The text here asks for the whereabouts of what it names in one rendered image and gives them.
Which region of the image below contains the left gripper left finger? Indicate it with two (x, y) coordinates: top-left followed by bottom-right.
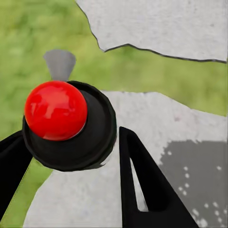
(0, 130), (34, 220)

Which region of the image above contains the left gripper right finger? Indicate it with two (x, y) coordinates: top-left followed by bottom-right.
(119, 127), (199, 228)

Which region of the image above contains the insectifuge atomizer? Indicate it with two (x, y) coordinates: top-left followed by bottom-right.
(22, 49), (117, 172)

